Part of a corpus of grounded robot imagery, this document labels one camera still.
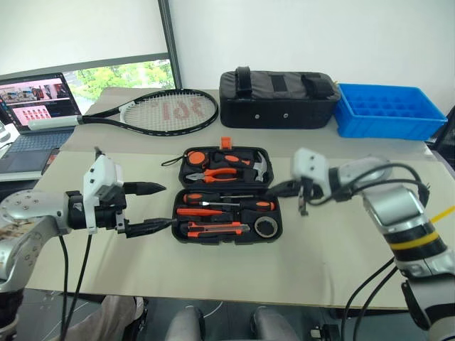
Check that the small black box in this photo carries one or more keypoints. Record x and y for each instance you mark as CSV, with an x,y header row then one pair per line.
x,y
323,334

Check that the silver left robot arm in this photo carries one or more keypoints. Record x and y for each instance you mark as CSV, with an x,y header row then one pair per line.
x,y
32,220

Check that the orange black tape measure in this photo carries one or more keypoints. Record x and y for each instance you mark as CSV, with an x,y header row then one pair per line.
x,y
197,158

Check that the open laptop computer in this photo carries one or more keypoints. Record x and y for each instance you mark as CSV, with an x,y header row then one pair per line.
x,y
35,96

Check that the beige fabric shape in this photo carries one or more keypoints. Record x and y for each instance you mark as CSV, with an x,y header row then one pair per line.
x,y
106,319

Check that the black fabric bag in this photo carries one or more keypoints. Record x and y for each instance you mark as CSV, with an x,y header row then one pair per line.
x,y
277,110

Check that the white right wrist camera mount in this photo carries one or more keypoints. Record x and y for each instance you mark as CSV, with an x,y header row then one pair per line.
x,y
309,165

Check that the grey rounded shape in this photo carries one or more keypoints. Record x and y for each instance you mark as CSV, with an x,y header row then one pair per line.
x,y
186,327
272,327

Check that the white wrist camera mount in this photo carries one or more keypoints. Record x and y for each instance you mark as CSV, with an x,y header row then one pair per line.
x,y
103,174
309,165

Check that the black orange utility knife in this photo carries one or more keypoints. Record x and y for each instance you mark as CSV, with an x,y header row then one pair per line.
x,y
213,227

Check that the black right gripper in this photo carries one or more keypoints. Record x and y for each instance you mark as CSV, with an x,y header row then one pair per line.
x,y
304,192

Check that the blue plastic compartment crate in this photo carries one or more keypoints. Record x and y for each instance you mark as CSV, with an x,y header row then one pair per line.
x,y
387,124

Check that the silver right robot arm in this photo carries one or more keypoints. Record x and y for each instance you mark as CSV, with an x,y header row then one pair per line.
x,y
391,209

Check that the black tool kit case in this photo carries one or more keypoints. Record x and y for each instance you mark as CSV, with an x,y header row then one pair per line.
x,y
227,239

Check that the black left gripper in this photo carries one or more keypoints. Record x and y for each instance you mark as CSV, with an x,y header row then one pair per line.
x,y
108,215

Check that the orange test pen screwdriver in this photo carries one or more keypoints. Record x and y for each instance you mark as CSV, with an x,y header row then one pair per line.
x,y
199,212

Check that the black white tennis racket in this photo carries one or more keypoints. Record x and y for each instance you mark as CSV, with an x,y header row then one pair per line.
x,y
124,112

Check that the grey window frame post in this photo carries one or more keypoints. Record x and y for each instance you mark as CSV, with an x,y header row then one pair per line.
x,y
170,46

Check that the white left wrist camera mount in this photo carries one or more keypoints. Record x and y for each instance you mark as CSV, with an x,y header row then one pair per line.
x,y
103,174

